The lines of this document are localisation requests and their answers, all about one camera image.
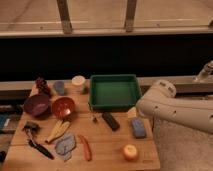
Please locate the black handled brush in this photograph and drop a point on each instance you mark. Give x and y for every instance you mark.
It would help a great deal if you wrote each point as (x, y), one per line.
(31, 129)

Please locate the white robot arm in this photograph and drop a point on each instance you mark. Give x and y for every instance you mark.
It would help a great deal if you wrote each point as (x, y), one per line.
(160, 101)

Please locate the yellow banana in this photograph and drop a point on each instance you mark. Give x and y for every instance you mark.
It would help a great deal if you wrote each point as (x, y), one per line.
(58, 130)

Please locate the blue sponge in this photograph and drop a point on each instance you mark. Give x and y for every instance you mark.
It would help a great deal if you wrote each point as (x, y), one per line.
(138, 128)

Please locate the purple bowl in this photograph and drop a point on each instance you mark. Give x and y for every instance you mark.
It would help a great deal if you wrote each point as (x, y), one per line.
(36, 105)

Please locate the orange fruit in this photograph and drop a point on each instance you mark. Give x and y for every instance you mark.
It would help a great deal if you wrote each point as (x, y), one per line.
(130, 152)

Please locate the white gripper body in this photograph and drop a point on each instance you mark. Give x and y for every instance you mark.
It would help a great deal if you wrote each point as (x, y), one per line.
(132, 113)

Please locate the red bowl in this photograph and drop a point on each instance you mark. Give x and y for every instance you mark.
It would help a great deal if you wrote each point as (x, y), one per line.
(63, 107)

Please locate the black eraser block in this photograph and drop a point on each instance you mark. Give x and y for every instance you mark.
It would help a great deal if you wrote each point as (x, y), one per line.
(110, 120)

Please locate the blue grey cloth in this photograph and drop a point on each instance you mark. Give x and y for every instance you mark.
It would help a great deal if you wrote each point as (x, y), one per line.
(64, 146)

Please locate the cream cup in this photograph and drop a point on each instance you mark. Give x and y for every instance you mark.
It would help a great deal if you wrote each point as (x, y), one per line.
(79, 83)

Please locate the green plastic bin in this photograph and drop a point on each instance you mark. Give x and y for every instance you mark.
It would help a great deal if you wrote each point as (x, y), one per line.
(113, 92)

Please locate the orange carrot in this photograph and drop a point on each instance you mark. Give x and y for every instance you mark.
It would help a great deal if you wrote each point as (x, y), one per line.
(86, 148)

